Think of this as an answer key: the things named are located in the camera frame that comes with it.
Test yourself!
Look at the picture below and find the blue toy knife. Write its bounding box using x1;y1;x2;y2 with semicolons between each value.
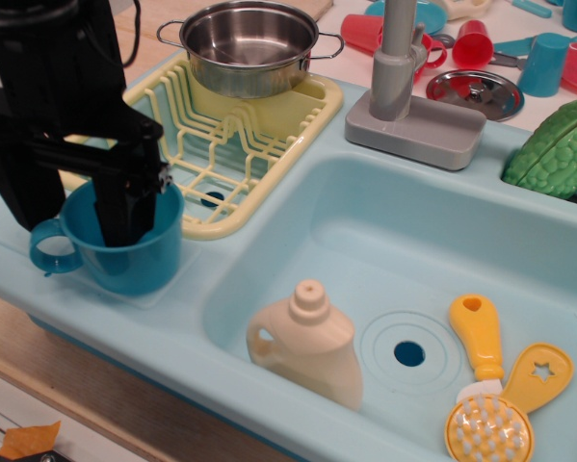
494;37;536;57

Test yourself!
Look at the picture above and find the cream toy detergent bottle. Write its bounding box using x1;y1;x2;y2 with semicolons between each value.
246;279;364;411

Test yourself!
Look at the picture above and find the orange tape piece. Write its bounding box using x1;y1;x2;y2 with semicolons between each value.
0;421;61;460

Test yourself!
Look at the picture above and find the pale yellow dish rack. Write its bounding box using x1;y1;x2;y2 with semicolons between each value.
124;54;343;240

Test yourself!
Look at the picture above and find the cream toy item top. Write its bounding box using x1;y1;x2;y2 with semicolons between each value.
437;0;491;20

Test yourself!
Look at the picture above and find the yellow round scrubber brush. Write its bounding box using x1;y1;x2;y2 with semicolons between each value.
445;343;574;461

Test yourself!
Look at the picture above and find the stainless steel pot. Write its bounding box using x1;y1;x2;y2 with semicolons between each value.
156;1;323;99

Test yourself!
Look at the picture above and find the green bumpy toy vegetable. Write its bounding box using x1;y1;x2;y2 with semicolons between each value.
502;100;577;199

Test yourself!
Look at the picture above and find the grey toy faucet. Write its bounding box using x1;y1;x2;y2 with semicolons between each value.
344;1;486;171

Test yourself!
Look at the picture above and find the blue plastic cup with handle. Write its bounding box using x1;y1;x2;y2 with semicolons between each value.
29;182;184;295

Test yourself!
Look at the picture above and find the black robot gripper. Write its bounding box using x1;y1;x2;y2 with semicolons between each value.
0;1;163;231

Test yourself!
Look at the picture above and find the blue inverted cup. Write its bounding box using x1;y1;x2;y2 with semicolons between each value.
518;33;570;97

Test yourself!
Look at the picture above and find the red mug behind faucet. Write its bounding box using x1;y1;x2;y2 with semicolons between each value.
414;34;448;82

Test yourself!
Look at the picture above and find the light blue toy sink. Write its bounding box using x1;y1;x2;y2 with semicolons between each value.
0;115;577;461

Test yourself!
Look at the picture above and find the steel pot lid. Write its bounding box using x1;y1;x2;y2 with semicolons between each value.
426;70;524;121

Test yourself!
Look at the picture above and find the red upright cup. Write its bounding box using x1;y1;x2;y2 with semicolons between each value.
452;19;494;69

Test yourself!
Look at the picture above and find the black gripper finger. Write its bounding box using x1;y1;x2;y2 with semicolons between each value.
92;143;171;247

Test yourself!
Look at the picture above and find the yellow dish brush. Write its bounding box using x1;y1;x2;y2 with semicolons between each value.
449;294;505;401

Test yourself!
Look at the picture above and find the red cup lying down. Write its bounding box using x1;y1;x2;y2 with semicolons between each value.
340;14;383;56

